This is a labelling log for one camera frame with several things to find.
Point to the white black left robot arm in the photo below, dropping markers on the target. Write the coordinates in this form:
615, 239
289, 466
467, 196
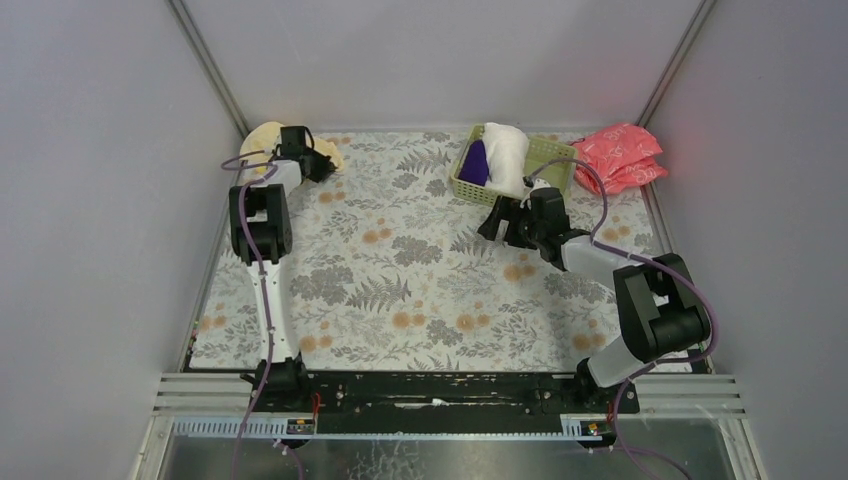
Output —
261, 237

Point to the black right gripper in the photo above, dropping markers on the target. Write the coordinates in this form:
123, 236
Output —
515, 223

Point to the purple microfibre towel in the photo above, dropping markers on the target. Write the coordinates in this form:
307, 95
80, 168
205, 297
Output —
474, 168

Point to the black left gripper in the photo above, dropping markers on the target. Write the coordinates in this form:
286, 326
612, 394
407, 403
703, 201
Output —
317, 162

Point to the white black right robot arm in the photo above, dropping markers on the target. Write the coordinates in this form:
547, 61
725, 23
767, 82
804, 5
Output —
660, 312

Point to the green perforated plastic basket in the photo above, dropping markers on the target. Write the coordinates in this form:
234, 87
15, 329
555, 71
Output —
540, 163

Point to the yellow duck towel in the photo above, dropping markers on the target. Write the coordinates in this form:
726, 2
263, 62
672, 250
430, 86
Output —
266, 136

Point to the pink patterned plastic package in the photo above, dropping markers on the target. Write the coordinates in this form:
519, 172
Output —
623, 155

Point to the white towel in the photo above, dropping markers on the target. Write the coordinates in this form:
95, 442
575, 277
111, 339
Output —
506, 148

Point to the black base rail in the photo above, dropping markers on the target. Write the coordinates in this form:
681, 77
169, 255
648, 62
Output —
427, 402

